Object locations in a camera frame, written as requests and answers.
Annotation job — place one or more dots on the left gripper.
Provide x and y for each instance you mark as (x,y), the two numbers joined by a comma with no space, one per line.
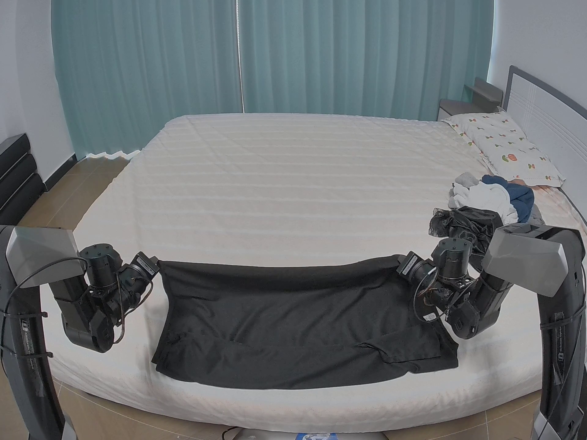
(142,271)

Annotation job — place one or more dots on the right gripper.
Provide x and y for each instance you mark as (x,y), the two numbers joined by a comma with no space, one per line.
(417,271)

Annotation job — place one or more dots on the black T-shirt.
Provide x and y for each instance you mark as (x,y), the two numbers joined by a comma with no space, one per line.
(298,328)

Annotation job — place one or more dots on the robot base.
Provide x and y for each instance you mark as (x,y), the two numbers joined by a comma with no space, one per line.
(316,437)

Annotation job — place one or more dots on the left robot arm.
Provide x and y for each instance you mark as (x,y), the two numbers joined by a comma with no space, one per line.
(41,255)

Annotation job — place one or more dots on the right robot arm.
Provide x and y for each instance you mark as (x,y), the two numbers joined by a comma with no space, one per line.
(527,259)

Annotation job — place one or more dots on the pile of clothes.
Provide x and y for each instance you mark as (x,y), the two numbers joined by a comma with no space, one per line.
(486,197)

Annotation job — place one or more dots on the bed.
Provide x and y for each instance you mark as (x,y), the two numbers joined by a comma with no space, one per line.
(275,177)

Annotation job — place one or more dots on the black shiny garment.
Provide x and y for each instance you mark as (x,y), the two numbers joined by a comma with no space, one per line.
(463,225)

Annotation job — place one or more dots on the white printed pillow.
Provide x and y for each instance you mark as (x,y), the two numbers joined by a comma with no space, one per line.
(504,147)

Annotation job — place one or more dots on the black chest of drawers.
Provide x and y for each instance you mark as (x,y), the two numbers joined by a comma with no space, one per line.
(18,177)

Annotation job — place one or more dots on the grey bedside table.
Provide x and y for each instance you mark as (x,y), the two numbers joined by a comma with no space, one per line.
(486,92)

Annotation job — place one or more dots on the blue-green curtain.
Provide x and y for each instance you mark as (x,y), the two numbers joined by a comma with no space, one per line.
(146,57)
(367,44)

